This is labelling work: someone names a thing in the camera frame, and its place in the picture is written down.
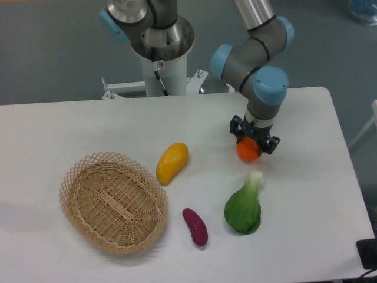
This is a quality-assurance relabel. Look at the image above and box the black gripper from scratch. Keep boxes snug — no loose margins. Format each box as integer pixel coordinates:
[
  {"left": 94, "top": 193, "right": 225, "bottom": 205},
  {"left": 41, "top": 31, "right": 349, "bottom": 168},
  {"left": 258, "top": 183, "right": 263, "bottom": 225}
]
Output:
[{"left": 229, "top": 115, "right": 280, "bottom": 156}]

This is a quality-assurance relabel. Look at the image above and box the orange fruit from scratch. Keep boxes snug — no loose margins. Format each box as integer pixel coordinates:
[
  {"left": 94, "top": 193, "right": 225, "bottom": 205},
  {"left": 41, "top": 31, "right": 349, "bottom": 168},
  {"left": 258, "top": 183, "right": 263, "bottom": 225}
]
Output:
[{"left": 236, "top": 137, "right": 260, "bottom": 163}]

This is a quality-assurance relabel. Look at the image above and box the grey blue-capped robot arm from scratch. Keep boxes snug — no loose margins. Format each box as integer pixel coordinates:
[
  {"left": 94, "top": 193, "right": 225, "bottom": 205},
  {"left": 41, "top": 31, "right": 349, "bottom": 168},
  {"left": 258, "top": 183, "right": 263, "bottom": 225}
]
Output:
[{"left": 99, "top": 1, "right": 295, "bottom": 154}]

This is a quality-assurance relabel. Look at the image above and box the green bok choy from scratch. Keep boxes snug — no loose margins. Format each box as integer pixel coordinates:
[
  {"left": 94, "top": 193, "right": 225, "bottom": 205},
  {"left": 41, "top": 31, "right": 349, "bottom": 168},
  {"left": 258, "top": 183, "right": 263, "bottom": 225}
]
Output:
[{"left": 224, "top": 170, "right": 264, "bottom": 235}]

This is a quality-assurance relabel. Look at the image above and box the yellow mango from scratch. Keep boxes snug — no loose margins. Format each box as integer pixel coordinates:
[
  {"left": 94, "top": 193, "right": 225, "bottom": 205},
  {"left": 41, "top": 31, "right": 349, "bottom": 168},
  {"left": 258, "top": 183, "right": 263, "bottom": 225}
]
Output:
[{"left": 156, "top": 143, "right": 189, "bottom": 186}]

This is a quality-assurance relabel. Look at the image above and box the purple sweet potato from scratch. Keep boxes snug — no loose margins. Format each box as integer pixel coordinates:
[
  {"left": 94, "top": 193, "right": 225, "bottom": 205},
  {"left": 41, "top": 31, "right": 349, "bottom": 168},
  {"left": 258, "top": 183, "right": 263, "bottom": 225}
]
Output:
[{"left": 182, "top": 208, "right": 209, "bottom": 247}]

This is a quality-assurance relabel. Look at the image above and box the woven wicker basket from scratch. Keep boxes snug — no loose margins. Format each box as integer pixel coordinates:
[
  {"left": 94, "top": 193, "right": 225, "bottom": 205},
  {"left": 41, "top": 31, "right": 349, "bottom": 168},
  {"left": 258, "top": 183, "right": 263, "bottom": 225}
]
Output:
[{"left": 59, "top": 152, "right": 168, "bottom": 255}]

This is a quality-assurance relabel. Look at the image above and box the black device at table edge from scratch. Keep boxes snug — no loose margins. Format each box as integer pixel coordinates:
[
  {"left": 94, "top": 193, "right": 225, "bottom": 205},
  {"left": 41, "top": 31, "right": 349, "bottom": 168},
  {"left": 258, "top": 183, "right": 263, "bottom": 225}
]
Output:
[{"left": 356, "top": 239, "right": 376, "bottom": 270}]

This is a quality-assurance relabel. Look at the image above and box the blue object top right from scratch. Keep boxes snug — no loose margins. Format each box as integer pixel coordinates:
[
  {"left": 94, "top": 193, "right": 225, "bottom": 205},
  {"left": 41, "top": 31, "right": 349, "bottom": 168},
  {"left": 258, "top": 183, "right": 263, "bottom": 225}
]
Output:
[{"left": 348, "top": 0, "right": 376, "bottom": 26}]

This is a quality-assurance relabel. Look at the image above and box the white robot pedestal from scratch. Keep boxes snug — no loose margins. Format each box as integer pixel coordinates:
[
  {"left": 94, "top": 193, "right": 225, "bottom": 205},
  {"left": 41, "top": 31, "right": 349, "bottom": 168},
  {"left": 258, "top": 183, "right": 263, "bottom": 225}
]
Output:
[{"left": 101, "top": 15, "right": 236, "bottom": 100}]

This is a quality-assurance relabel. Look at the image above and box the black cable on pedestal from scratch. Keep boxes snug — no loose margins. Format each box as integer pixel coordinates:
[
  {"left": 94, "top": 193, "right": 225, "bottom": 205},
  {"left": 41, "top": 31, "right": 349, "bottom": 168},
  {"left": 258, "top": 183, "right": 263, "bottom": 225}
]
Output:
[{"left": 150, "top": 46, "right": 171, "bottom": 97}]

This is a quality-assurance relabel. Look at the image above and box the white frame at right edge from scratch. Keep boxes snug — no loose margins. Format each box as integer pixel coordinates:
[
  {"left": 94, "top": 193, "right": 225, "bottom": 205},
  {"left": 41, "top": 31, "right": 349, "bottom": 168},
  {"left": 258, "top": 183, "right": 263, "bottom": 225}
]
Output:
[{"left": 348, "top": 100, "right": 376, "bottom": 155}]

